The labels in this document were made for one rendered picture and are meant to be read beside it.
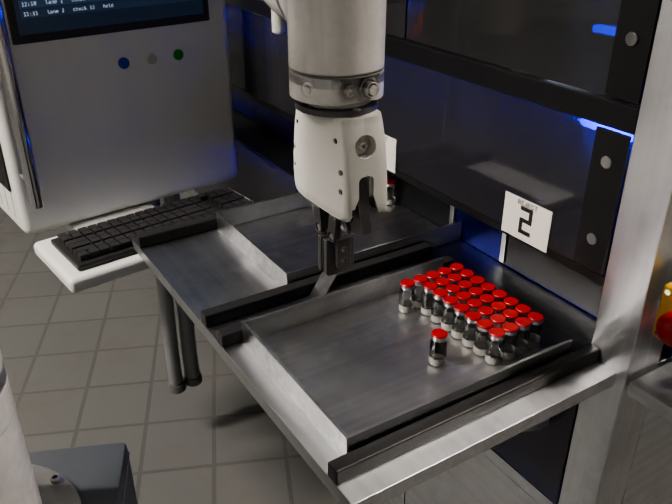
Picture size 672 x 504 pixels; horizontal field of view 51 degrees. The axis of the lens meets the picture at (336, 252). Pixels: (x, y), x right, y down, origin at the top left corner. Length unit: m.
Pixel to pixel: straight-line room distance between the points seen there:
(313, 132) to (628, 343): 0.49
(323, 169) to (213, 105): 1.00
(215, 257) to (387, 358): 0.39
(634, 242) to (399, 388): 0.33
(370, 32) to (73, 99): 0.96
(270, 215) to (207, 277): 0.24
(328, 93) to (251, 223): 0.71
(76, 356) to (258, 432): 0.75
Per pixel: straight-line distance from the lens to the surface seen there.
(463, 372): 0.92
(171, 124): 1.58
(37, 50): 1.44
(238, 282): 1.10
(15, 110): 1.39
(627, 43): 0.85
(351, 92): 0.60
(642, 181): 0.86
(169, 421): 2.22
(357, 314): 1.01
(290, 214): 1.31
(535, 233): 0.99
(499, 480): 1.25
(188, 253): 1.20
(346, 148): 0.61
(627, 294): 0.92
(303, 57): 0.61
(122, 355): 2.53
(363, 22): 0.60
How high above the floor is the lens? 1.43
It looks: 28 degrees down
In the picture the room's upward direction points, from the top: straight up
